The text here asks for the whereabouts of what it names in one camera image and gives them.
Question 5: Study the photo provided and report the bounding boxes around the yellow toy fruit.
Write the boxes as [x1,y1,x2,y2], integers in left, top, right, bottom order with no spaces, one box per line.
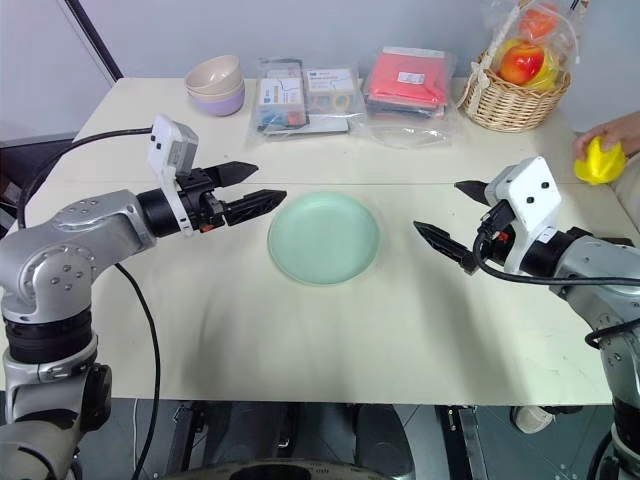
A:
[573,135,628,187]
[491,38,560,92]

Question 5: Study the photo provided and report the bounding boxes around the bagged red cloth packet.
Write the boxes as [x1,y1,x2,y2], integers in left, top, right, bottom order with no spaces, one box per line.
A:
[363,46,457,122]

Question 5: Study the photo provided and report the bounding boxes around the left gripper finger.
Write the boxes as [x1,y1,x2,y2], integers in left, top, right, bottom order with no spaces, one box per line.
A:
[222,189,288,228]
[206,160,260,188]

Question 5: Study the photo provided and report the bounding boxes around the lilac bowl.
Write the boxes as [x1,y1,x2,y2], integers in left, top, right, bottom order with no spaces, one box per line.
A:
[187,83,247,118]

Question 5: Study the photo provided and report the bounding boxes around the bagged white box coloured rings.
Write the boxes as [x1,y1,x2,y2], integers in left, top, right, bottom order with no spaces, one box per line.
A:
[303,66,362,119]

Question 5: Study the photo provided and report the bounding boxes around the black slanted post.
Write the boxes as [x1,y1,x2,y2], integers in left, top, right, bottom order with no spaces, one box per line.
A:
[63,0,125,80]

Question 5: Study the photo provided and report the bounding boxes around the red yellow toy apple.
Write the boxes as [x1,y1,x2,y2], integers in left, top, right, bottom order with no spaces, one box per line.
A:
[499,43,546,85]

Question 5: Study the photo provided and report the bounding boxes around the black table leg frame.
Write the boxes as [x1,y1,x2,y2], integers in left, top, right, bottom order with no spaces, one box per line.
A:
[169,401,214,474]
[433,403,489,480]

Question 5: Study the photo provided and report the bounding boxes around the orange toy fruit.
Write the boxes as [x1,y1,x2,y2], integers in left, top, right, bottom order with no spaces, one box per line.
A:
[518,3,559,40]

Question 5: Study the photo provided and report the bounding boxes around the yellow toy fruit in basket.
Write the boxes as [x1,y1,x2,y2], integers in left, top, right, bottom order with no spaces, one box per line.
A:
[491,38,560,92]

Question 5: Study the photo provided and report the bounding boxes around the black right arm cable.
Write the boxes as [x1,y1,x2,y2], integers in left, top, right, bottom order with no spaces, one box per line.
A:
[472,232,640,349]

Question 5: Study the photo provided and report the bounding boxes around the beige bowl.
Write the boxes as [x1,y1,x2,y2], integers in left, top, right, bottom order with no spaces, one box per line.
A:
[185,77,246,100]
[184,54,244,92]

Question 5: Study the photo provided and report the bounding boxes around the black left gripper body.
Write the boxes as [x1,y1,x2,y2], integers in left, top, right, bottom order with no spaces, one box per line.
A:
[174,168,229,234]

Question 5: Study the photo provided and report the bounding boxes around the person's bare hand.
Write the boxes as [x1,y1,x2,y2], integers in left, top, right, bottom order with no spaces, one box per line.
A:
[572,112,640,159]

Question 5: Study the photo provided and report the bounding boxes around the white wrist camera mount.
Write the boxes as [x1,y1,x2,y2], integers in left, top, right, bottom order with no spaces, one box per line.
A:
[485,155,564,275]
[146,113,200,239]

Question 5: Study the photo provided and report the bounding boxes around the clear plastic fruit bag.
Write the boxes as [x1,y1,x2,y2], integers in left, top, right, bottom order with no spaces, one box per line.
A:
[478,0,584,79]

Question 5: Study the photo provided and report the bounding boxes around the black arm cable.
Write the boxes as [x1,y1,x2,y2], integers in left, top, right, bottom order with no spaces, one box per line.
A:
[472,232,640,349]
[16,126,162,480]

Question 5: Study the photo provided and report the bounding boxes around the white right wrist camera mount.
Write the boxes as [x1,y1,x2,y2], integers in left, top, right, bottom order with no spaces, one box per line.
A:
[485,155,564,275]

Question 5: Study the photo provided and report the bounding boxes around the white rounded object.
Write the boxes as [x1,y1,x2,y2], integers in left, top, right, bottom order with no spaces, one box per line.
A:
[509,405,555,434]

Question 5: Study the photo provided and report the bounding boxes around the clear bag of small boxes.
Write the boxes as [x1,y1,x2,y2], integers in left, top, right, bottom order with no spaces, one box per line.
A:
[256,57,310,137]

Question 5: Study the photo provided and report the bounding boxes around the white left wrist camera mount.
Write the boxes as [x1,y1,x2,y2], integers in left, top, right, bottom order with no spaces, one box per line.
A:
[146,113,200,239]

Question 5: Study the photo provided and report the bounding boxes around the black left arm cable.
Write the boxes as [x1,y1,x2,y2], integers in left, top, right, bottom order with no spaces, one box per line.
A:
[16,126,162,480]

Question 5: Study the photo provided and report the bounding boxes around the flat grey board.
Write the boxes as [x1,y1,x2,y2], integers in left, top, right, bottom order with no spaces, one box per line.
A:
[259,114,352,137]

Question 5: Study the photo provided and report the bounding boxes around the wicker basket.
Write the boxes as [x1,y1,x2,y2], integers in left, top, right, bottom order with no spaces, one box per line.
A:
[456,48,573,133]

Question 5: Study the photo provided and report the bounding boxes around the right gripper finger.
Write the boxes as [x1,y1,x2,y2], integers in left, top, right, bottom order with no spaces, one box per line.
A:
[412,220,474,267]
[453,179,494,205]

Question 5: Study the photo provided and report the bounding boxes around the empty clear plastic bag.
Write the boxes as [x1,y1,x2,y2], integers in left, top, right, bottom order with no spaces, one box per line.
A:
[348,113,457,150]

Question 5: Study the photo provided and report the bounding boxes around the mint green plate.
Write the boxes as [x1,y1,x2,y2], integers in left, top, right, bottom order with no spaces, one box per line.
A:
[266,191,383,288]

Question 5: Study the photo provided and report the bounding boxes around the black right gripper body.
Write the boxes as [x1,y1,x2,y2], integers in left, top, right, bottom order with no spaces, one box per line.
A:
[461,199,516,276]

